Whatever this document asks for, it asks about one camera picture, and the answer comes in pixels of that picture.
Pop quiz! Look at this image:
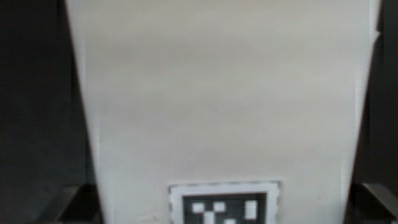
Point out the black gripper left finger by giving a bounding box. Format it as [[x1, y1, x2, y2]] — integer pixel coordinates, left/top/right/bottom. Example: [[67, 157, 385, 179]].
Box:
[[41, 184, 103, 224]]

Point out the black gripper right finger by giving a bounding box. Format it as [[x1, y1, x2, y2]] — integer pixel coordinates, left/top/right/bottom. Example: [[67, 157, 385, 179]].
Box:
[[343, 183, 398, 224]]

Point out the white cabinet top block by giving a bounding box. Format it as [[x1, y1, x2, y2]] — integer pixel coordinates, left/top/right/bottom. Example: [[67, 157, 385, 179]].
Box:
[[65, 0, 382, 224]]

